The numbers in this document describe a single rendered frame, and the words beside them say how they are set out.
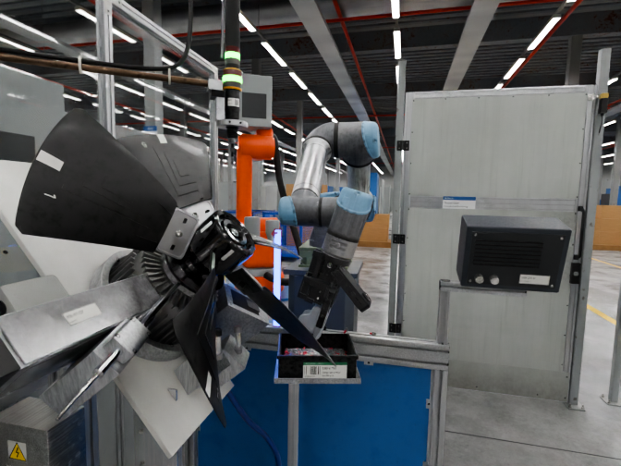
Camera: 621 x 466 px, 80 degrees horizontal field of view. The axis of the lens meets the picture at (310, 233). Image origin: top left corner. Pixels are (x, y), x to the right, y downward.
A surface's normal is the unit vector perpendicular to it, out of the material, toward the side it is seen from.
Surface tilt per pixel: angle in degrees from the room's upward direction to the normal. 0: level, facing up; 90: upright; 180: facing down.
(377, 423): 90
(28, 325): 50
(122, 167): 77
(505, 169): 89
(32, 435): 90
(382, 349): 90
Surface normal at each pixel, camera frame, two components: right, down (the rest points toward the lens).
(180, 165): 0.33, -0.59
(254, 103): 0.24, 0.10
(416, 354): -0.23, 0.09
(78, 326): 0.76, -0.61
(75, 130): 0.78, -0.28
